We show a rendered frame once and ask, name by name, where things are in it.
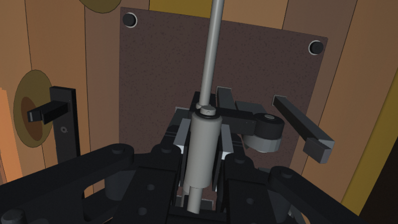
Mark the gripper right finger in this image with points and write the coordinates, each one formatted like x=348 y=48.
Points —
x=245 y=192

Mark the brown jig base plate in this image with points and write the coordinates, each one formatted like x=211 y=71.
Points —
x=155 y=77

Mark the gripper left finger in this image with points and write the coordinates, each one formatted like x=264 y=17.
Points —
x=149 y=186

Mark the black round plate bolt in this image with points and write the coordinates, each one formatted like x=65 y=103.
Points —
x=129 y=19
x=316 y=47

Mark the grey steel shaft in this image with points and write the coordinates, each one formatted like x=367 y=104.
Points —
x=213 y=56

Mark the black bush leaf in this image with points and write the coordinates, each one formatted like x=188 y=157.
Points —
x=298 y=124

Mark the black shaft rest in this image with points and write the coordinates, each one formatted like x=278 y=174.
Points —
x=65 y=139

